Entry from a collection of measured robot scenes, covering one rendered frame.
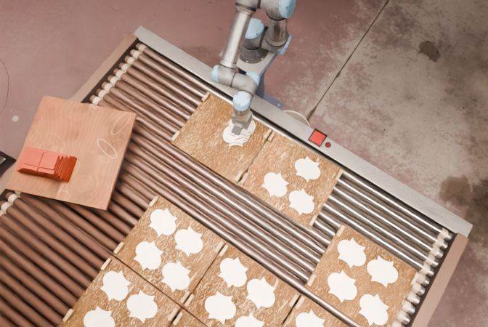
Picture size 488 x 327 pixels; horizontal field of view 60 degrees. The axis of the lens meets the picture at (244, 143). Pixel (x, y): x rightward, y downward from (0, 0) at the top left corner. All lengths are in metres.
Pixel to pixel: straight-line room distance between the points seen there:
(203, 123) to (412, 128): 1.79
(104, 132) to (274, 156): 0.86
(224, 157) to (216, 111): 0.26
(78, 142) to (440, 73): 2.76
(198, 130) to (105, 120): 0.47
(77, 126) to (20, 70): 1.69
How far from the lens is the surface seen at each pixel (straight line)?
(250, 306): 2.06
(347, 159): 2.23
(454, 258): 2.27
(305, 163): 2.15
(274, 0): 1.89
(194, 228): 2.09
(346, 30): 3.72
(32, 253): 2.33
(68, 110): 2.32
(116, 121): 2.21
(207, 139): 2.20
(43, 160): 2.09
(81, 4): 4.04
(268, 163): 2.15
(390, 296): 2.16
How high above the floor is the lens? 2.99
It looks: 71 degrees down
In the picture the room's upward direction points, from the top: 2 degrees counter-clockwise
